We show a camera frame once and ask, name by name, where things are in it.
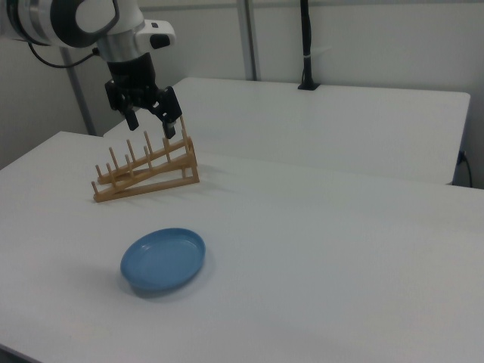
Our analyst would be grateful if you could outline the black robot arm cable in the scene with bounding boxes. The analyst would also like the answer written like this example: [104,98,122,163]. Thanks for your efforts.
[26,41,101,70]

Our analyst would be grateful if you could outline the black pole with clamp base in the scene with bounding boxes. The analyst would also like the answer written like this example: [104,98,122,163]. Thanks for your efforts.
[297,0,321,91]

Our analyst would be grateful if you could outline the black power cable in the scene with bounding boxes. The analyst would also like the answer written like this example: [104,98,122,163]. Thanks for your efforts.
[457,150,474,188]

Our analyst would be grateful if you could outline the wooden plate rack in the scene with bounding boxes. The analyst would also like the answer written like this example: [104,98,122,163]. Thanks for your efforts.
[91,115,200,204]

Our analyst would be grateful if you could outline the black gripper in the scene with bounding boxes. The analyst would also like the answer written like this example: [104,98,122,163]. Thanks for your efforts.
[104,52,183,140]

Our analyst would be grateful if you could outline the blue round plate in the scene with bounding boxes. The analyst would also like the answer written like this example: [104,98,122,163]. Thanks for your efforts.
[119,227,207,293]

